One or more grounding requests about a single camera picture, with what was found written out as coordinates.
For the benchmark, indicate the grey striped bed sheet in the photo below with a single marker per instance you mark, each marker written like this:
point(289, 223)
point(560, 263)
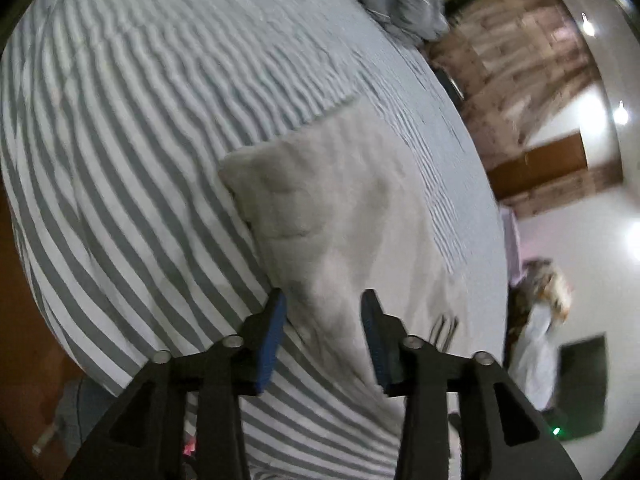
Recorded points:
point(125, 160)

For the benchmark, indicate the person's grey trouser leg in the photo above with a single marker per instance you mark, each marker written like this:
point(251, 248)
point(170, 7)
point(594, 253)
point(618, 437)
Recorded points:
point(82, 410)

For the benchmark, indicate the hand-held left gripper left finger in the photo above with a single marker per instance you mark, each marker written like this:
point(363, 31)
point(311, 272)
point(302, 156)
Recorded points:
point(270, 340)

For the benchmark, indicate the ceiling light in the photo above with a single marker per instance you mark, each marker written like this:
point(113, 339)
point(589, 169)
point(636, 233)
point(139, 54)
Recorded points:
point(588, 25)
point(621, 114)

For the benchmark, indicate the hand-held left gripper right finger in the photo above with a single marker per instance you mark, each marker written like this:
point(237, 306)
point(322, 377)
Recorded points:
point(375, 345)

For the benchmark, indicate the purple cloth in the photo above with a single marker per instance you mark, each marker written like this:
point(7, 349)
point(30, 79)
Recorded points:
point(512, 245)

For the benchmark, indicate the pink patterned curtain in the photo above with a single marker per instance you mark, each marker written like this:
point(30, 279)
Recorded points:
point(515, 60)

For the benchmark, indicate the black screen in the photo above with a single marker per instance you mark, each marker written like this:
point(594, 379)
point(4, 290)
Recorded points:
point(582, 385)

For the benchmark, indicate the floral cloth bundle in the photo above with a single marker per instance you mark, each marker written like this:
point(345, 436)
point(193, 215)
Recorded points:
point(542, 285)

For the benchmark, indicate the brown wooden door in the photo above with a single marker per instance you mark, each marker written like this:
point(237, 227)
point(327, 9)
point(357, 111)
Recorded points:
point(540, 160)

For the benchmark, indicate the striped beige curtain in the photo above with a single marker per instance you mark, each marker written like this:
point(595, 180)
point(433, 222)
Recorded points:
point(565, 190)

